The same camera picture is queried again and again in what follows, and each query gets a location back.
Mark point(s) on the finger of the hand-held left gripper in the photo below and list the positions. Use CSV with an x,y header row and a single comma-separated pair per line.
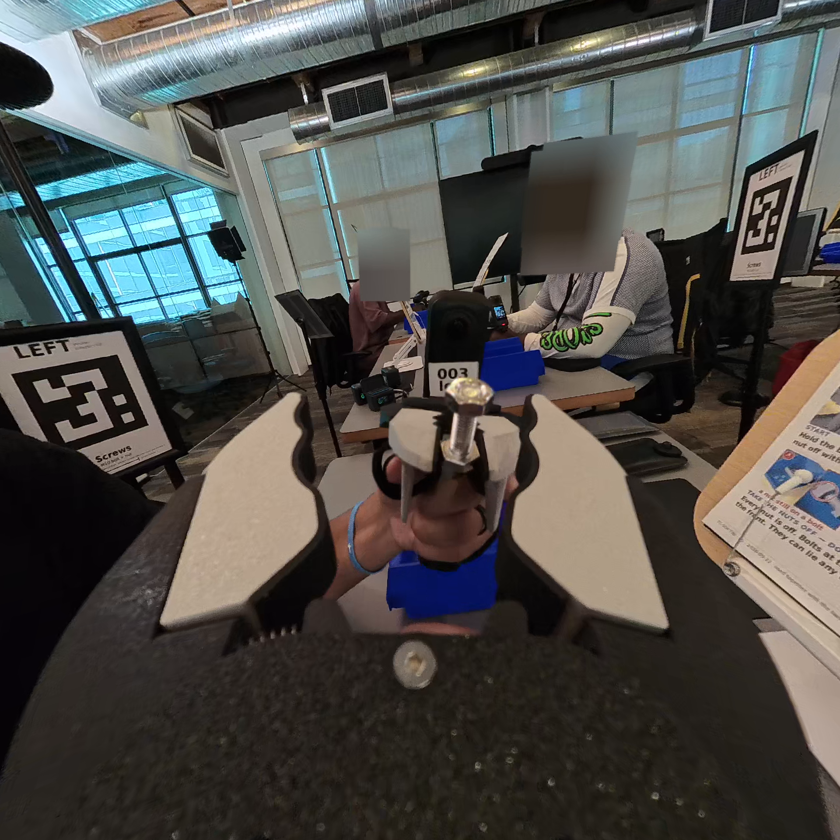
x,y
502,446
417,439

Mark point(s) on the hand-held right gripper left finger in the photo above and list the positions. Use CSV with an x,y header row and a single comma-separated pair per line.
x,y
249,512

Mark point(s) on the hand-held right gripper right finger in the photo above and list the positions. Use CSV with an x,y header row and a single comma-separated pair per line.
x,y
584,518

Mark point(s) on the silver hex bolt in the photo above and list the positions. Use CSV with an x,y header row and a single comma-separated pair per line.
x,y
469,392

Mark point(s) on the blue plastic bin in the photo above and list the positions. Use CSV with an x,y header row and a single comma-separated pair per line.
x,y
446,590
415,323
505,346
518,374

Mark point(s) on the person's left forearm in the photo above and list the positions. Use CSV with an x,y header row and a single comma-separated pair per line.
x,y
338,564

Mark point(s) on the person's left hand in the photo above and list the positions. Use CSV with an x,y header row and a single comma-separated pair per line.
x,y
446,525

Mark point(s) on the black zip pouch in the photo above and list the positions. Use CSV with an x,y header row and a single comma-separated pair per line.
x,y
646,456

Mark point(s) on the large black screen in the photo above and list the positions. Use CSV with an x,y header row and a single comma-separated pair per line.
x,y
479,223

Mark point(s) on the blue wristband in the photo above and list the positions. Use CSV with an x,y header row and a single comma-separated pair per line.
x,y
354,538

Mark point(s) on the black music stand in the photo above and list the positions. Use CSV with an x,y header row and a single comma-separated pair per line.
x,y
302,315

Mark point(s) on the wooden display board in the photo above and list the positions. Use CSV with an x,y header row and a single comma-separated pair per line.
x,y
741,446

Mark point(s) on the printed instruction sheet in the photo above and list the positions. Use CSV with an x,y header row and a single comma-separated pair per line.
x,y
787,525

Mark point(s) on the black jacket yellow stripe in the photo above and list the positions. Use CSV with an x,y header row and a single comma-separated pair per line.
x,y
689,315

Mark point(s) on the black light panel tripod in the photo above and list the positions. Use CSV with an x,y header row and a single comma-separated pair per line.
x,y
226,241

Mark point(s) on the white framed ceiling vent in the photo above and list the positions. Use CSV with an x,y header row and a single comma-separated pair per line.
x,y
741,16
358,100

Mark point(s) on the red plastic crate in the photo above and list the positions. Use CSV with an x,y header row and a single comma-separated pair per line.
x,y
797,367

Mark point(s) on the white board stand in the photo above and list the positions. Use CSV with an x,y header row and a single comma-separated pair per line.
x,y
807,689

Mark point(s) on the black floor lamp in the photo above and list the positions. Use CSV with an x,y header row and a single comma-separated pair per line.
x,y
26,79

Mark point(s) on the silver ventilation duct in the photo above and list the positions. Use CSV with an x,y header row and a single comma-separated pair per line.
x,y
525,59
262,46
65,13

